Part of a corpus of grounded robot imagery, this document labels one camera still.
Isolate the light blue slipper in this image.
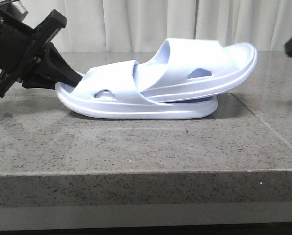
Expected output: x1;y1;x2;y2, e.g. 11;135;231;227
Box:
55;60;218;120
133;38;257;103

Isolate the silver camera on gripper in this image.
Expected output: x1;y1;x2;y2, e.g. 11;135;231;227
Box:
7;0;28;22

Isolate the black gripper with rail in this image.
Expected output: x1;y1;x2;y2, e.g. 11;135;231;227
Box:
0;0;82;97

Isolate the beige pleated curtain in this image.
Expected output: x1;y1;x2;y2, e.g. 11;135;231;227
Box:
23;0;292;52

